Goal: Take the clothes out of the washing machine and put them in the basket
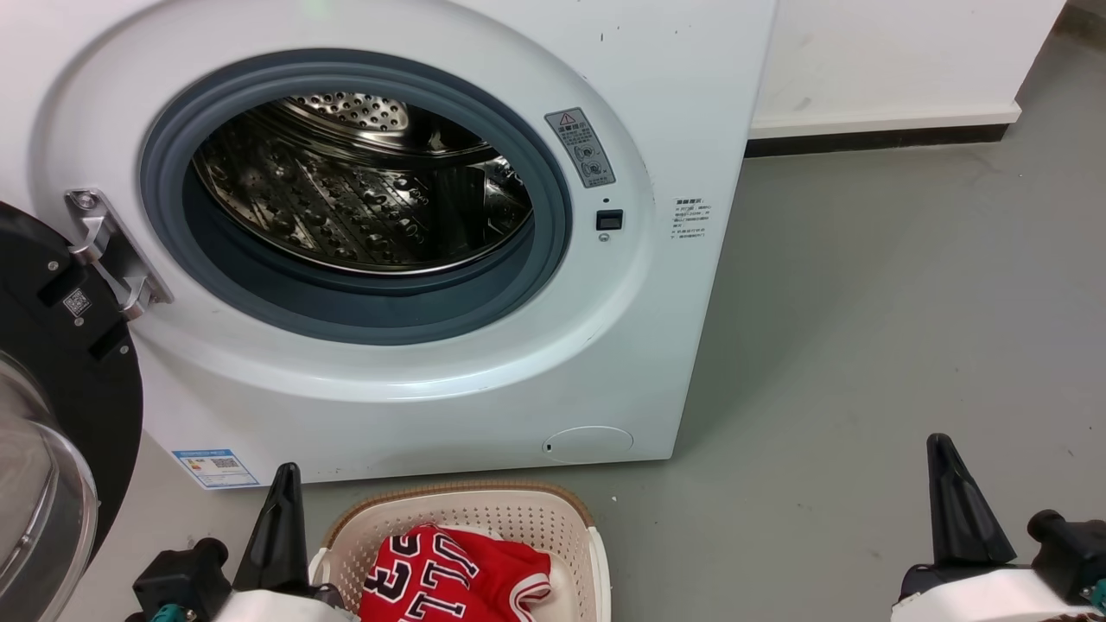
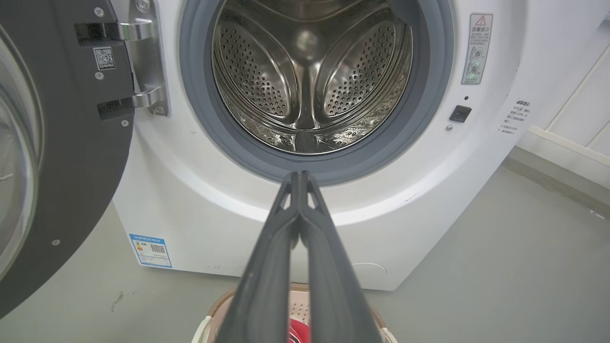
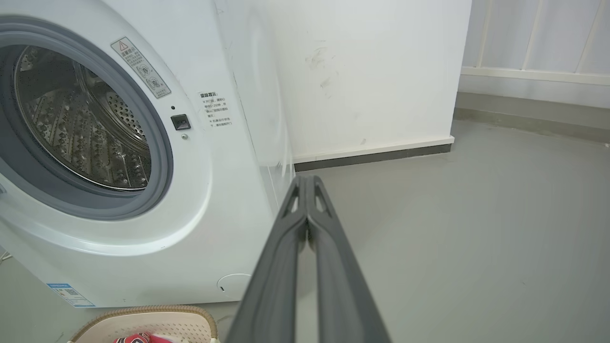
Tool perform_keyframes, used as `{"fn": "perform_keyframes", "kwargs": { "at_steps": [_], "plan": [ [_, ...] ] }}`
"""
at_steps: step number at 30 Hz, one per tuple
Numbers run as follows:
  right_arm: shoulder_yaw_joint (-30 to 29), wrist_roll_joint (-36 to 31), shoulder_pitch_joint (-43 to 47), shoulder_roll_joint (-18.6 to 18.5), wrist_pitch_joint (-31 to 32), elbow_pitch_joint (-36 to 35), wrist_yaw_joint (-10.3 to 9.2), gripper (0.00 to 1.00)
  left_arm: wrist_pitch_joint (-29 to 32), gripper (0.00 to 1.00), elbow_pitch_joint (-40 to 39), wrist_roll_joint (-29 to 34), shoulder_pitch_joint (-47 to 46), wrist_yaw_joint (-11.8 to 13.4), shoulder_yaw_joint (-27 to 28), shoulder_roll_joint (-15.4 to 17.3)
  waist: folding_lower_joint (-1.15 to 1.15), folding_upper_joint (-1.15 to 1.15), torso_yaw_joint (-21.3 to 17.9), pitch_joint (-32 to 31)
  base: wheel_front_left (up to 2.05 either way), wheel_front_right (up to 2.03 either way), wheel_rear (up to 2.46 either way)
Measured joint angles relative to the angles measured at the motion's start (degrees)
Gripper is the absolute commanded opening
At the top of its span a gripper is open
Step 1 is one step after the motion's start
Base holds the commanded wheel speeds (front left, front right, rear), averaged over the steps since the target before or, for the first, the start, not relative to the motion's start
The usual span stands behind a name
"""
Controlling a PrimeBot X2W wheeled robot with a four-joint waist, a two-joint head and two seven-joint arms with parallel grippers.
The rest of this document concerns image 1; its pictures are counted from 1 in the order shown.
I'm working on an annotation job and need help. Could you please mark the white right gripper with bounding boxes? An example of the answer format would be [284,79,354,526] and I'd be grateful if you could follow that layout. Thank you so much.
[892,434,1100,622]

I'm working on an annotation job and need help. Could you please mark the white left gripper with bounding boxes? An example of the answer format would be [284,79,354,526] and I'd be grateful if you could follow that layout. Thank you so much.
[212,463,359,622]

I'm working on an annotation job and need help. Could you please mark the red basketball jersey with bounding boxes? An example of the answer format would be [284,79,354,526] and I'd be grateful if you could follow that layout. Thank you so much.
[359,524,554,622]

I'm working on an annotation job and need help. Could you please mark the cream perforated laundry basket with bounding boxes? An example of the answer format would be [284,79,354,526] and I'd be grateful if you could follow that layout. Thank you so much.
[308,481,612,622]

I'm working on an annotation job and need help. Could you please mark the washing machine door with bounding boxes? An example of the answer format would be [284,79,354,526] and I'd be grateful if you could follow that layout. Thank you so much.
[0,200,144,622]

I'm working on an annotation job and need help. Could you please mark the silver metal door hinge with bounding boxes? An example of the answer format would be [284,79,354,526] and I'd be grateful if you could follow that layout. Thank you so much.
[66,188,174,321]

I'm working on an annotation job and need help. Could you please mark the stainless steel washing machine drum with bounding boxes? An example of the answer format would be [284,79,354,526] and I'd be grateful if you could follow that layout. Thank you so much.
[192,91,534,276]

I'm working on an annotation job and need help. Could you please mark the blue energy label sticker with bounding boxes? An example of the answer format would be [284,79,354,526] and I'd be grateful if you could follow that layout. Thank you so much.
[171,448,260,491]

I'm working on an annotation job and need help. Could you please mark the grey rubber door gasket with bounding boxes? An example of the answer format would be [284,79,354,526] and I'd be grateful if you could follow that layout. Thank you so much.
[140,49,573,346]

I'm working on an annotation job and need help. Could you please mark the round white filter cover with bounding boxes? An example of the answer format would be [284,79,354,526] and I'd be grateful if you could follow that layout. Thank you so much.
[543,426,634,464]

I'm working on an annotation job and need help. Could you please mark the white front-load washing machine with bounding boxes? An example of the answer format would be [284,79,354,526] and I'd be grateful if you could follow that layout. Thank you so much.
[0,0,779,486]

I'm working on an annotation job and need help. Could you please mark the black baseboard strip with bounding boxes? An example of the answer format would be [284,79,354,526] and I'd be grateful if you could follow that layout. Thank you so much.
[745,124,1010,159]

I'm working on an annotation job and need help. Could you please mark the printed text label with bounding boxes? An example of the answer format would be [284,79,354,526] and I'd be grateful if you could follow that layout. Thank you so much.
[672,197,714,244]

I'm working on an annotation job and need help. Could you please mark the grey warning sticker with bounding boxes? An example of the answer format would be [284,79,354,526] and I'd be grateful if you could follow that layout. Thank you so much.
[544,107,617,188]

